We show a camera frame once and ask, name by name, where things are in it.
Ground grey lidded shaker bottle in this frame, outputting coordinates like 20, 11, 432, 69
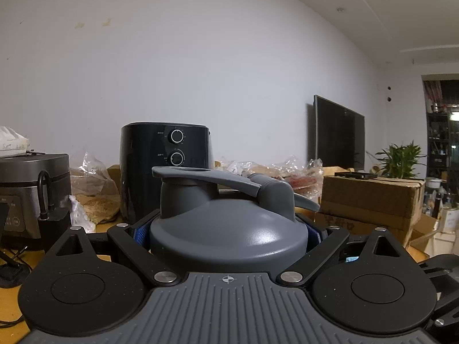
149, 167, 320, 275

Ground clear plastic bag left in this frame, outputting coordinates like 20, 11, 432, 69
70, 151, 120, 224

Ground black air fryer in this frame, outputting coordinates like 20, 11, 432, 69
120, 122, 214, 224

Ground brown cardboard box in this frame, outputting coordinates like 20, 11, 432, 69
315, 176, 425, 246

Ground clear plastic food bags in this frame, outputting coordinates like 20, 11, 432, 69
215, 155, 324, 203

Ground dark grey rice cooker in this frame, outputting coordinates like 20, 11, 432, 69
1, 152, 71, 241

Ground white tissue pack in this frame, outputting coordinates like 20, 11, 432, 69
0, 126, 30, 158

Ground black flat television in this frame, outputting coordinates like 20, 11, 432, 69
314, 95, 366, 171

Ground green potted plant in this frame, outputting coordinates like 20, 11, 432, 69
366, 140, 425, 179

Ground black power adapter cable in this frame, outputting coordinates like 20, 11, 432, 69
36, 170, 73, 249

